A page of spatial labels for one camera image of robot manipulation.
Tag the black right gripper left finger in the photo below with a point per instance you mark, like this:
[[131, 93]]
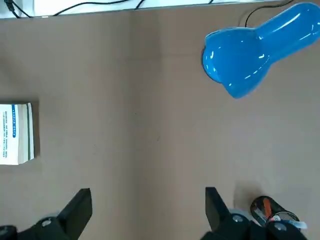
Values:
[[73, 212]]

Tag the blue desk lamp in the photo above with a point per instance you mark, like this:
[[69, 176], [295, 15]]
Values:
[[237, 60]]

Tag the black pen cup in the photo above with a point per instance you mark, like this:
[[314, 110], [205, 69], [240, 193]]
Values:
[[265, 207]]

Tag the white paperback book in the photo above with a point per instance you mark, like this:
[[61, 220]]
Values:
[[15, 135]]

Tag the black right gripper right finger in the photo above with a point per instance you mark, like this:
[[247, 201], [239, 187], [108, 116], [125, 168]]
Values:
[[217, 212]]

